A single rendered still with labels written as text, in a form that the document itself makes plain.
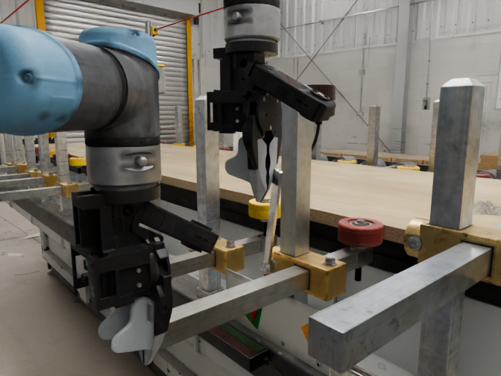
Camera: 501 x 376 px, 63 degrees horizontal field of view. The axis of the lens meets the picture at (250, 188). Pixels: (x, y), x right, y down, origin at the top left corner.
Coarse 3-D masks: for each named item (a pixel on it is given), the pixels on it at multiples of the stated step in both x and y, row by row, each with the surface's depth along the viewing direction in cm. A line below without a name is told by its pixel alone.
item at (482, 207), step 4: (480, 200) 88; (476, 204) 87; (480, 204) 83; (484, 204) 83; (488, 204) 85; (492, 204) 85; (476, 208) 84; (480, 208) 83; (484, 208) 83; (488, 208) 84; (492, 208) 84; (496, 208) 83; (500, 208) 82; (476, 212) 83; (480, 212) 82; (484, 212) 82; (488, 212) 82; (492, 212) 82; (496, 212) 82; (500, 212) 81
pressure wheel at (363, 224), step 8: (344, 224) 72; (352, 224) 74; (360, 224) 73; (368, 224) 74; (376, 224) 72; (344, 232) 72; (352, 232) 71; (360, 232) 70; (368, 232) 70; (376, 232) 70; (344, 240) 72; (352, 240) 71; (360, 240) 70; (368, 240) 70; (376, 240) 71; (360, 248) 73; (360, 272) 75; (360, 280) 75
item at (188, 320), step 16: (336, 256) 70; (352, 256) 71; (368, 256) 74; (288, 272) 62; (304, 272) 63; (240, 288) 57; (256, 288) 57; (272, 288) 58; (288, 288) 60; (304, 288) 63; (192, 304) 52; (208, 304) 52; (224, 304) 53; (240, 304) 54; (256, 304) 57; (176, 320) 48; (192, 320) 50; (208, 320) 51; (224, 320) 53; (176, 336) 48
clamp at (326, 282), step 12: (276, 252) 69; (312, 252) 68; (276, 264) 69; (288, 264) 67; (300, 264) 64; (312, 264) 63; (312, 276) 63; (324, 276) 61; (336, 276) 62; (312, 288) 63; (324, 288) 61; (336, 288) 63; (324, 300) 62
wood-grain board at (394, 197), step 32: (192, 160) 178; (224, 160) 178; (320, 160) 178; (224, 192) 110; (320, 192) 105; (352, 192) 105; (384, 192) 105; (416, 192) 105; (480, 192) 105; (384, 224) 75; (480, 224) 75
